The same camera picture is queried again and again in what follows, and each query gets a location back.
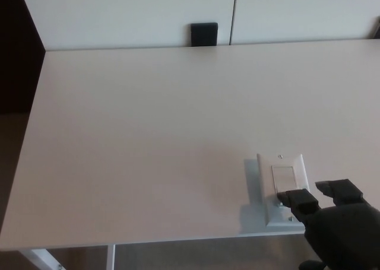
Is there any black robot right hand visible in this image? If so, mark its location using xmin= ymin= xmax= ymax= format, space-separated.
xmin=277 ymin=179 xmax=380 ymax=270

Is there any white rocker light switch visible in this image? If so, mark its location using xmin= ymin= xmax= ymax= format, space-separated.
xmin=256 ymin=153 xmax=311 ymax=230

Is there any white cabinet door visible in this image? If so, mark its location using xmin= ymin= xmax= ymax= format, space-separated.
xmin=18 ymin=0 xmax=239 ymax=51
xmin=230 ymin=0 xmax=380 ymax=45

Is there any dark brown cabinet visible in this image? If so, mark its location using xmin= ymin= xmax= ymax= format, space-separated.
xmin=0 ymin=0 xmax=46 ymax=115

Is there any white switch base box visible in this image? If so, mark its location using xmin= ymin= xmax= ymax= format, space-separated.
xmin=243 ymin=159 xmax=306 ymax=234

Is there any white metal table leg frame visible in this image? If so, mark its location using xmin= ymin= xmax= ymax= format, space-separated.
xmin=19 ymin=244 xmax=116 ymax=270

